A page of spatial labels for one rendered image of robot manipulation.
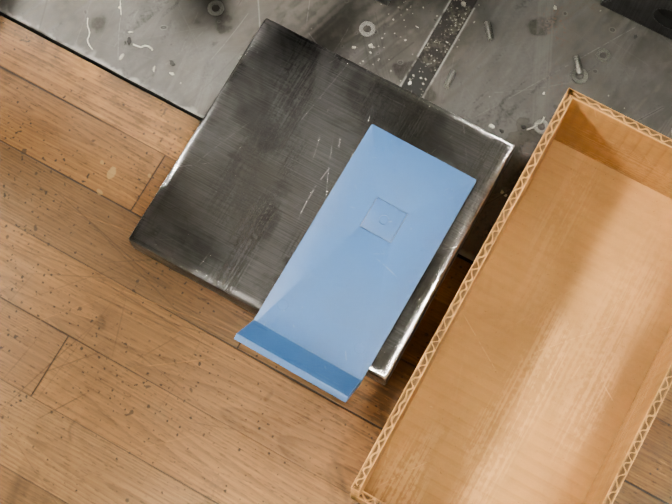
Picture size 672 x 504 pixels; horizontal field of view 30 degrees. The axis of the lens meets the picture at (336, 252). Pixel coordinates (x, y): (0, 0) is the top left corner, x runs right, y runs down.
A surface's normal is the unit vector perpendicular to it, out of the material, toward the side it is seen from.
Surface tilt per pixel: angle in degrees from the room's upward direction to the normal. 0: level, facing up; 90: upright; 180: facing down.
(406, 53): 0
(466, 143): 0
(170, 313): 0
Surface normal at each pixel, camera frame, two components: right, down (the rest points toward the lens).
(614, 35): 0.00, -0.25
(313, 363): 0.43, -0.86
